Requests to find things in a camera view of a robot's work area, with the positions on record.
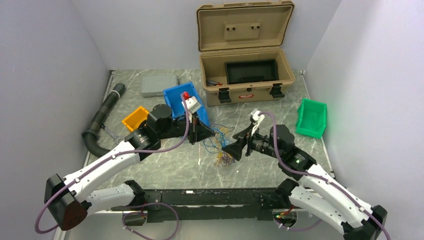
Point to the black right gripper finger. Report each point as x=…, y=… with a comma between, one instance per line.
x=235, y=149
x=244, y=132

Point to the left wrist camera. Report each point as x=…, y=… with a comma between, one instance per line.
x=190, y=103

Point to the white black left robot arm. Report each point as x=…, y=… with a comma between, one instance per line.
x=72, y=198

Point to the tools inside toolbox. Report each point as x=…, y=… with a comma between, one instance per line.
x=210, y=83

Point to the grey plastic case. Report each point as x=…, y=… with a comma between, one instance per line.
x=154, y=85

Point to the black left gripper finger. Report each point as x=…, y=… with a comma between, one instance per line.
x=204, y=132
x=204, y=118

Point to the black tray in toolbox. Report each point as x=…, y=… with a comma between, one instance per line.
x=243, y=72

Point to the green plastic bin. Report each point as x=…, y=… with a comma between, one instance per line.
x=312, y=118

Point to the tan open toolbox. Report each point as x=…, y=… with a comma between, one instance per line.
x=237, y=32

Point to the blue plastic bin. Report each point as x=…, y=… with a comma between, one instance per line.
x=172, y=97

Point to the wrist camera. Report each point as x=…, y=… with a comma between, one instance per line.
x=256, y=119
x=190, y=103

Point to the yellow plastic bin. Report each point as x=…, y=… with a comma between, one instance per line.
x=134, y=119

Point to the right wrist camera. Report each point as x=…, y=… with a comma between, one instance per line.
x=256, y=119

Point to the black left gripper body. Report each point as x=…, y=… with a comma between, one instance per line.
x=178, y=128

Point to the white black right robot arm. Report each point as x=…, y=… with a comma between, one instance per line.
x=309, y=186

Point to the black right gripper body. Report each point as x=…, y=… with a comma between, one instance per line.
x=259, y=143

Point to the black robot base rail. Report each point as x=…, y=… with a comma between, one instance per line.
x=262, y=204

